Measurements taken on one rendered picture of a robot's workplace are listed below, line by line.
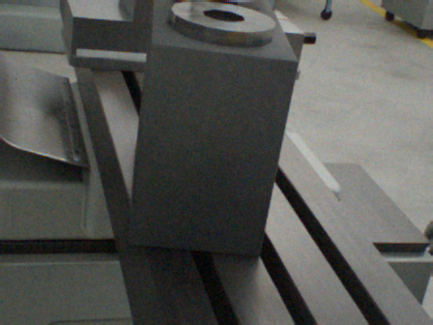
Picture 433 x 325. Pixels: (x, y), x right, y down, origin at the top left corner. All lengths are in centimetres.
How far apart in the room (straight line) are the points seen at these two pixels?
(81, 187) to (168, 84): 43
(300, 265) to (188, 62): 21
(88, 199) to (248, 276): 39
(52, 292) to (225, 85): 55
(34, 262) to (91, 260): 7
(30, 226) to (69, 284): 10
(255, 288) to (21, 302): 51
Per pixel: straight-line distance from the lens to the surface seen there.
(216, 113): 63
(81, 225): 105
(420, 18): 554
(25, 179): 103
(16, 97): 113
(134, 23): 111
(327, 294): 68
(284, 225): 76
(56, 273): 108
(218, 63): 62
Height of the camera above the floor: 128
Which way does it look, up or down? 24 degrees down
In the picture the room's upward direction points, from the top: 9 degrees clockwise
